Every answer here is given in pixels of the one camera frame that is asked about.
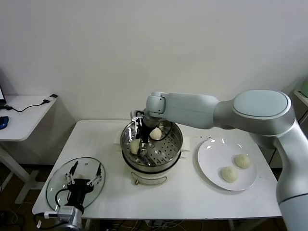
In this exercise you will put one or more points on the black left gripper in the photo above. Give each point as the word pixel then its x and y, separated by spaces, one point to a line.
pixel 77 190

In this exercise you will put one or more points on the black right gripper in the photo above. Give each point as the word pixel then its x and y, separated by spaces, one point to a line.
pixel 145 131

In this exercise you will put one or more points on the white steamed baozi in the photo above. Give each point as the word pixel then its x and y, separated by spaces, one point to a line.
pixel 242 161
pixel 134 147
pixel 156 134
pixel 229 175

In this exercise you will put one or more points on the round glass lid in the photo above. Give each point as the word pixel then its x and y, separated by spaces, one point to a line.
pixel 57 178

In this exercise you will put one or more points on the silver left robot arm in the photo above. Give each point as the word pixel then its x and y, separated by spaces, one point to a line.
pixel 75 223

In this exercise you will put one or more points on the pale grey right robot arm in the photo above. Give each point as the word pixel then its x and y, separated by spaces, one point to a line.
pixel 192 108

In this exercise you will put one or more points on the stainless steel steamer basket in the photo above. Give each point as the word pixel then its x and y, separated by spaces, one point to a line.
pixel 168 144

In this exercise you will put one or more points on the scattered dark crumbs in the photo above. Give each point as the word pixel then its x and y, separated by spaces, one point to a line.
pixel 202 137

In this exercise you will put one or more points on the white round plate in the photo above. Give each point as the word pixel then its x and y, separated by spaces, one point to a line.
pixel 216 156

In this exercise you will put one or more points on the white side table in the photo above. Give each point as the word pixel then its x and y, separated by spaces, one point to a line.
pixel 21 120

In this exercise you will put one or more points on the white power strip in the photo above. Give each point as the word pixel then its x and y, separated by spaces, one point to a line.
pixel 157 223

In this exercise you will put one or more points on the blue computer mouse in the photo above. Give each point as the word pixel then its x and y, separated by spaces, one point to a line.
pixel 3 122

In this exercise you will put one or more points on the black laptop screen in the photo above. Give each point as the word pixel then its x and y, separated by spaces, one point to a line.
pixel 2 95

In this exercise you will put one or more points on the white side desk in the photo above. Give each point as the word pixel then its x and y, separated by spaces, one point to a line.
pixel 302 102

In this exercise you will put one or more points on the pale green container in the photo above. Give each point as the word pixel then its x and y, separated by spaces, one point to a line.
pixel 304 87

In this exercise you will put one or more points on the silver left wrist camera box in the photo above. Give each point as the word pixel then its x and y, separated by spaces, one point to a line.
pixel 66 213

